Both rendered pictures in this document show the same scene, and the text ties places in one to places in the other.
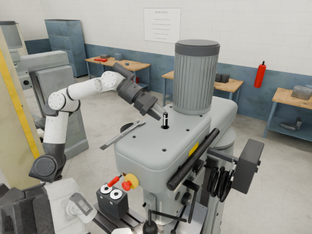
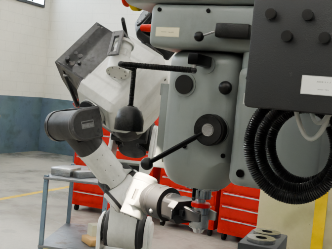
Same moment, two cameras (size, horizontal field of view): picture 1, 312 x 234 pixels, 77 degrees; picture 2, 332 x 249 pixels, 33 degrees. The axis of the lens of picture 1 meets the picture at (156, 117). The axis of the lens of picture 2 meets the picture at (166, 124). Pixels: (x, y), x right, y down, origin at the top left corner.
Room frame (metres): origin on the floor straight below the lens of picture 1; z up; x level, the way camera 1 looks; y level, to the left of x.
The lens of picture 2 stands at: (0.37, -1.38, 1.52)
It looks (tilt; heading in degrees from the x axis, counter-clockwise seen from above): 3 degrees down; 80
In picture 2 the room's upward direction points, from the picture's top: 5 degrees clockwise
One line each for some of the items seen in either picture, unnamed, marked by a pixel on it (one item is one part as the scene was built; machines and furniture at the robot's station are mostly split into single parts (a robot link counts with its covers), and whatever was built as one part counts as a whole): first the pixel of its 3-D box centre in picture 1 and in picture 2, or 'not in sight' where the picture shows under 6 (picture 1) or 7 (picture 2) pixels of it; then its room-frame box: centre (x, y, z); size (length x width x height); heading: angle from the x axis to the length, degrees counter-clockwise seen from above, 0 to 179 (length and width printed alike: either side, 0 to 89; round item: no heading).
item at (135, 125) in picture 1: (123, 133); not in sight; (0.67, 0.13, 1.89); 0.24 x 0.04 x 0.01; 146
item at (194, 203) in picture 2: not in sight; (200, 204); (0.72, -0.04, 1.26); 0.05 x 0.05 x 0.01
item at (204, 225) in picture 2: not in sight; (199, 217); (0.72, -0.04, 1.23); 0.05 x 0.05 x 0.05
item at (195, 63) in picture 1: (194, 76); not in sight; (0.93, -0.19, 2.05); 0.20 x 0.20 x 0.32
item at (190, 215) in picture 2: not in sight; (190, 215); (0.70, -0.06, 1.24); 0.06 x 0.02 x 0.03; 122
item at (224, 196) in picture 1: (216, 181); (300, 145); (0.82, -0.36, 1.45); 0.18 x 0.16 x 0.21; 144
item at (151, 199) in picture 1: (151, 211); (167, 126); (0.63, 0.02, 1.45); 0.04 x 0.04 x 0.21; 54
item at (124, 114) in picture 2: (150, 228); (129, 117); (0.54, 0.03, 1.46); 0.07 x 0.07 x 0.06
